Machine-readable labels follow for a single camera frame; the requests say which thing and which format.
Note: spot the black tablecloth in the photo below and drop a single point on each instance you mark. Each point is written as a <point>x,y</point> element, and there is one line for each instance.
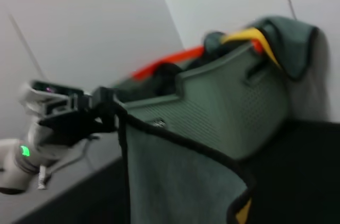
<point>292,181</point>

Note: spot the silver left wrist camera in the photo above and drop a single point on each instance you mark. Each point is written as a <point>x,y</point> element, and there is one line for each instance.
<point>45,91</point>

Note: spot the grey-green perforated storage box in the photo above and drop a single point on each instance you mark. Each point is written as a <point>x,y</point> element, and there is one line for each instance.
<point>225,107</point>

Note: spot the green yellow towel black trim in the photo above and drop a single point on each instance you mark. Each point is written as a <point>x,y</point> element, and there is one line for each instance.
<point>289,43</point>
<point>172,176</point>

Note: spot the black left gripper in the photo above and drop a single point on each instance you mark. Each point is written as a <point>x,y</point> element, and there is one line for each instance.
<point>69,128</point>

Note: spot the orange towel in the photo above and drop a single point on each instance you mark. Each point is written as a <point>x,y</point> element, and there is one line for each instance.
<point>170,60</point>

